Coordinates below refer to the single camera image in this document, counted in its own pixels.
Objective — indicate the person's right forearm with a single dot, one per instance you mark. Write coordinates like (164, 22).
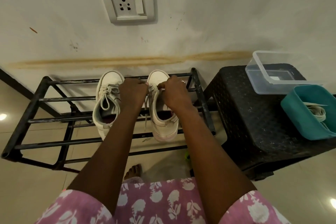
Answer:
(207, 158)

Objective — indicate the black plastic stool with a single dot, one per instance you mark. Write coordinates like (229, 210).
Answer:
(249, 121)

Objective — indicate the person's foot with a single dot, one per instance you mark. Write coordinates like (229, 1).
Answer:
(133, 171)

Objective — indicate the person's left hand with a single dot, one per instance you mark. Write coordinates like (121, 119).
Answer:
(132, 94)

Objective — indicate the person's right hand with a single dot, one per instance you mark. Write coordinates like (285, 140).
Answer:
(175, 96)

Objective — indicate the person's right fingers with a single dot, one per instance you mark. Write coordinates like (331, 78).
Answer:
(162, 88)

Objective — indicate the white shoelace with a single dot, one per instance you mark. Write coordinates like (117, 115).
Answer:
(319, 112)
(150, 90)

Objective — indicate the teal plastic container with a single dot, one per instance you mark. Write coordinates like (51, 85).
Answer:
(296, 116)

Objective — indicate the person's left fingers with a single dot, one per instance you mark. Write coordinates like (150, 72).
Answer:
(143, 88)

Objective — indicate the person's left forearm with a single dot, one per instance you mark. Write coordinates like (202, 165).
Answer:
(112, 153)

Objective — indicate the clear plastic container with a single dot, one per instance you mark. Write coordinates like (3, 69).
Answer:
(278, 74)

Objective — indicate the white sneaker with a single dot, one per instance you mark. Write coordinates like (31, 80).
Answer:
(164, 128)
(110, 77)

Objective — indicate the small green object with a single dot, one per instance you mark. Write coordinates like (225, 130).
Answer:
(187, 156)

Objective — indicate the coiled white shoelace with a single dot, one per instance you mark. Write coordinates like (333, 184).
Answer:
(319, 112)

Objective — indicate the white wall socket plate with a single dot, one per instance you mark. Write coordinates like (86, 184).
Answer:
(126, 3)

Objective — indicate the black metal shoe rack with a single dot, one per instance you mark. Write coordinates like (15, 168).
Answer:
(33, 101)

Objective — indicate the pink floral dress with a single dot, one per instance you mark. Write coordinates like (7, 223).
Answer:
(157, 205)

